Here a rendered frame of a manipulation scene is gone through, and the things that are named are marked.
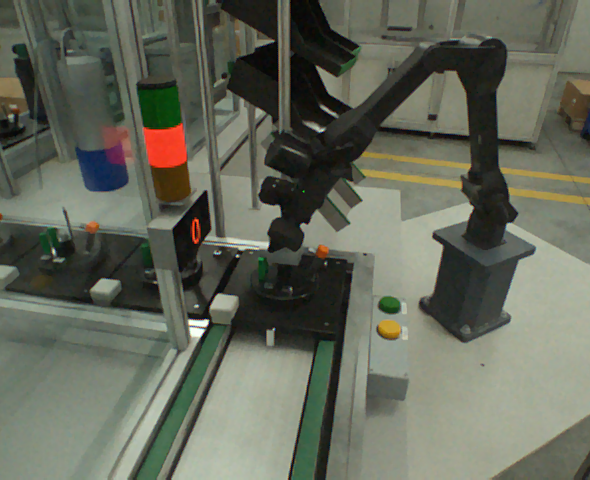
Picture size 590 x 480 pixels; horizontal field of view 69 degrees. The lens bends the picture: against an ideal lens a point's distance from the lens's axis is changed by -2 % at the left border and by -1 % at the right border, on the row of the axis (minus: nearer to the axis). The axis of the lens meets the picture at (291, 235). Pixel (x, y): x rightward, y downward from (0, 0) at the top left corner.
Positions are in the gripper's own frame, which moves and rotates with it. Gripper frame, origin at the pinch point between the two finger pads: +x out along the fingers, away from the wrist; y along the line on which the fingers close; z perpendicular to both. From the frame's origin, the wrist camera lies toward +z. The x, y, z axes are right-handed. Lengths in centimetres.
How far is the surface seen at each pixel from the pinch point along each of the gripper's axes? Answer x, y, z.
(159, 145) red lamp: -15.5, 21.4, 21.8
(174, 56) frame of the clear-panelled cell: 15, -86, 58
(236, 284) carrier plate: 15.5, 1.8, 1.4
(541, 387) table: -6, 8, -57
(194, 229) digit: -5.2, 19.3, 13.0
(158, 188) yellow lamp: -9.6, 21.3, 19.7
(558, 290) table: -13, -24, -68
